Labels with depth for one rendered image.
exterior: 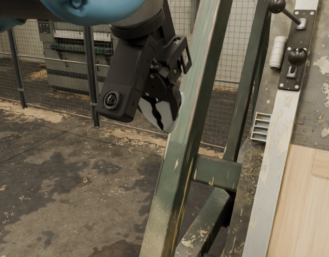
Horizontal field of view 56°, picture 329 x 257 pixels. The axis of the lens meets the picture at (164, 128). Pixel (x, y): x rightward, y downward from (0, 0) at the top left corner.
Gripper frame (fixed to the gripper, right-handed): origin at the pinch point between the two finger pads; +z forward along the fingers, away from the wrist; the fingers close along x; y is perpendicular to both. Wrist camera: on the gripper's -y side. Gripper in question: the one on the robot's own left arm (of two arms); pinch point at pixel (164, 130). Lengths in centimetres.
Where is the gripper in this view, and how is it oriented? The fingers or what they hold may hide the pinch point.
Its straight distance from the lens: 51.9
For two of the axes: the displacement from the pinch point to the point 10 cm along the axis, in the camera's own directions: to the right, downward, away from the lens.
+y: 4.6, -7.3, 5.1
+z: 2.3, 6.5, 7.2
